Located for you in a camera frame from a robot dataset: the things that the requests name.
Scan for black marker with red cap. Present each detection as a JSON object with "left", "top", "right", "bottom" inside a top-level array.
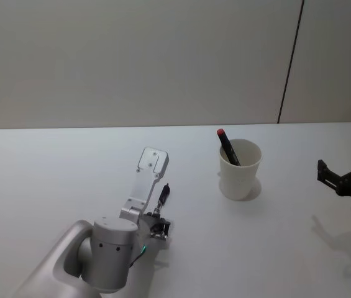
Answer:
[{"left": 216, "top": 128, "right": 242, "bottom": 166}]

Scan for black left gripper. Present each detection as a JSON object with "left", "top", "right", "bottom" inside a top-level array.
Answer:
[{"left": 145, "top": 183, "right": 175, "bottom": 241}]

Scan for white ribbed plastic cup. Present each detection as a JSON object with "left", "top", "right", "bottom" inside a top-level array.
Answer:
[{"left": 218, "top": 138, "right": 263, "bottom": 201}]

